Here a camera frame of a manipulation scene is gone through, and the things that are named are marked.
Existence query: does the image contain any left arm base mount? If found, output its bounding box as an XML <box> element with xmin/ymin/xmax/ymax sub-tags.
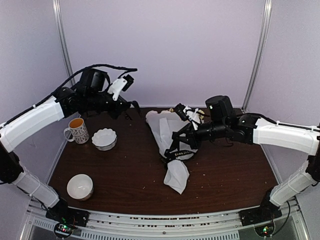
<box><xmin>45</xmin><ymin>207</ymin><xmax>90</xmax><ymax>227</ymax></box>

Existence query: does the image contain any white scalloped bowl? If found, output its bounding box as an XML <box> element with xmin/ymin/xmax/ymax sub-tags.
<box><xmin>91</xmin><ymin>128</ymin><xmax>117</xmax><ymax>151</ymax></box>

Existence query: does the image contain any translucent white wrapping paper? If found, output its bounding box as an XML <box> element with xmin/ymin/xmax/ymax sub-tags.
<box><xmin>145</xmin><ymin>110</ymin><xmax>197</xmax><ymax>195</ymax></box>

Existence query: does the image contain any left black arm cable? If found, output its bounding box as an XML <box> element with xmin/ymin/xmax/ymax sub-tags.
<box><xmin>0</xmin><ymin>63</ymin><xmax>138</xmax><ymax>128</ymax></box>

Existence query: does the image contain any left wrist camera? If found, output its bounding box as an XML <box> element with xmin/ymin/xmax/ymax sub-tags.
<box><xmin>107</xmin><ymin>74</ymin><xmax>134</xmax><ymax>101</ymax></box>

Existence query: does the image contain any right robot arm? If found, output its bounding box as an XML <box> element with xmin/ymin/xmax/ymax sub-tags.
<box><xmin>164</xmin><ymin>95</ymin><xmax>320</xmax><ymax>221</ymax></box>

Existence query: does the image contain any yellow patterned cup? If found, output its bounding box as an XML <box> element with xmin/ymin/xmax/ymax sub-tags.
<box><xmin>63</xmin><ymin>117</ymin><xmax>90</xmax><ymax>145</ymax></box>

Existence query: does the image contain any pink rose stem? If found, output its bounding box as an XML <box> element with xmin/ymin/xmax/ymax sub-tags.
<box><xmin>160</xmin><ymin>108</ymin><xmax>175</xmax><ymax>114</ymax></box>

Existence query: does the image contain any aluminium front rail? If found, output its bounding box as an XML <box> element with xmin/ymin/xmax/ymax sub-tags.
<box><xmin>24</xmin><ymin>197</ymin><xmax>303</xmax><ymax>240</ymax></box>

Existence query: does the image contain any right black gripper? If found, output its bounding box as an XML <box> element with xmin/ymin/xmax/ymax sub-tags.
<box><xmin>172</xmin><ymin>120</ymin><xmax>228</xmax><ymax>151</ymax></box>

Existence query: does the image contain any left aluminium frame post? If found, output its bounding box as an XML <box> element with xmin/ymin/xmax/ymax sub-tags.
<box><xmin>52</xmin><ymin>0</ymin><xmax>84</xmax><ymax>83</ymax></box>

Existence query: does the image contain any right aluminium frame post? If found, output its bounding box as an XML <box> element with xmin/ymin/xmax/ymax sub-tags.
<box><xmin>241</xmin><ymin>0</ymin><xmax>273</xmax><ymax>112</ymax></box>

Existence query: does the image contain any plain white bowl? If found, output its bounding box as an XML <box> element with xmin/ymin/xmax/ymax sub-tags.
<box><xmin>66</xmin><ymin>174</ymin><xmax>94</xmax><ymax>201</ymax></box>

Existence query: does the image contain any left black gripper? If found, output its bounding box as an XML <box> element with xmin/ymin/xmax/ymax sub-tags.
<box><xmin>86</xmin><ymin>88</ymin><xmax>132</xmax><ymax>120</ymax></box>

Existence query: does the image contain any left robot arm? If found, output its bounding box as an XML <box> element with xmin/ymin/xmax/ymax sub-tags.
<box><xmin>0</xmin><ymin>64</ymin><xmax>136</xmax><ymax>222</ymax></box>

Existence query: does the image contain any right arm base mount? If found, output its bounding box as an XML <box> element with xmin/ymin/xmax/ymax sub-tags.
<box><xmin>239</xmin><ymin>207</ymin><xmax>282</xmax><ymax>226</ymax></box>

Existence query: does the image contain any aluminium frame post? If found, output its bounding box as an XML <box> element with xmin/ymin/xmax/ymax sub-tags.
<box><xmin>52</xmin><ymin>0</ymin><xmax>84</xmax><ymax>83</ymax></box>
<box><xmin>241</xmin><ymin>0</ymin><xmax>273</xmax><ymax>112</ymax></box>

